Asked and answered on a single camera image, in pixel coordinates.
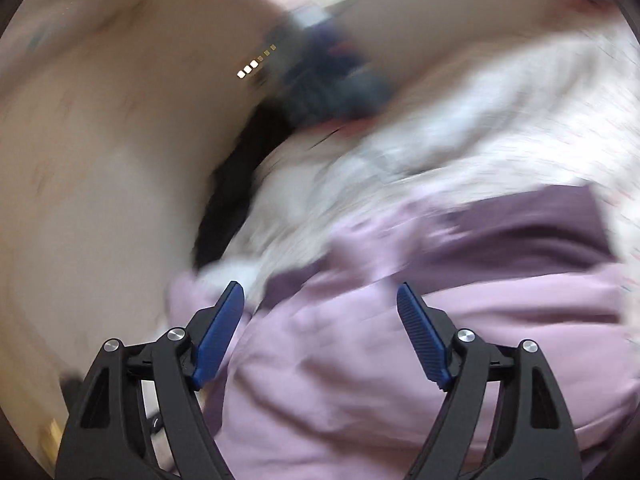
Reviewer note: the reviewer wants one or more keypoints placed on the lilac jacket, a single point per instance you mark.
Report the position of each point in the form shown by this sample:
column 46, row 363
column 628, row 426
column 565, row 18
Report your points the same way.
column 325, row 360

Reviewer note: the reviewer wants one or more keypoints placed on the dark blue cloth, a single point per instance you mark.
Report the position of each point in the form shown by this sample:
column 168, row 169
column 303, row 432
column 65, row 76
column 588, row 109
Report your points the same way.
column 325, row 90

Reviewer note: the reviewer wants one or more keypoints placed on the black cloth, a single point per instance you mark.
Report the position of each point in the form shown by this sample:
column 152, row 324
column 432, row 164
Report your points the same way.
column 235, row 185

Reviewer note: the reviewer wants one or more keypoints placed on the cherry print bed sheet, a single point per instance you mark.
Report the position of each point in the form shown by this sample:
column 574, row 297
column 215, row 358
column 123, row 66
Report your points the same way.
column 475, row 125

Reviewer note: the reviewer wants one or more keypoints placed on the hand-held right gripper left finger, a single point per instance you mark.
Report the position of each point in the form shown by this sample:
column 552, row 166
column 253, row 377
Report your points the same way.
column 220, row 332

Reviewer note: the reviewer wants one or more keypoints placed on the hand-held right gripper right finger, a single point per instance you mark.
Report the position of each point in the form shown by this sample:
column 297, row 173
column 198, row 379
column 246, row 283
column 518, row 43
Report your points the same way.
column 422, row 340

